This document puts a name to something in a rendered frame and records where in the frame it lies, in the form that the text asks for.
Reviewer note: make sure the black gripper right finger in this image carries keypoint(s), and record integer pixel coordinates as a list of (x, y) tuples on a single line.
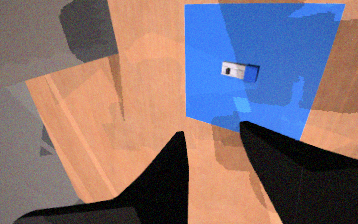
[(306, 184)]

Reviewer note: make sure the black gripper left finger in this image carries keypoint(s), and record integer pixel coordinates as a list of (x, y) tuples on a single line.
[(158, 195)]

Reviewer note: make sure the blue square marking on table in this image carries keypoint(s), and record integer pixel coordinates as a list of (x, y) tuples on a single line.
[(290, 42)]

